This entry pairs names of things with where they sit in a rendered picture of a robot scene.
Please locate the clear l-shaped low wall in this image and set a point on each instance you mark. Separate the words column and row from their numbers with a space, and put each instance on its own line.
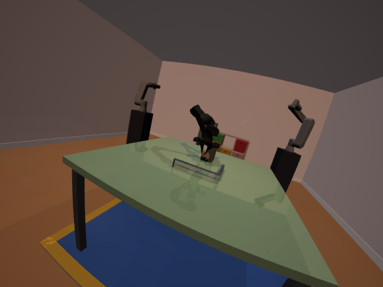
column 196, row 171

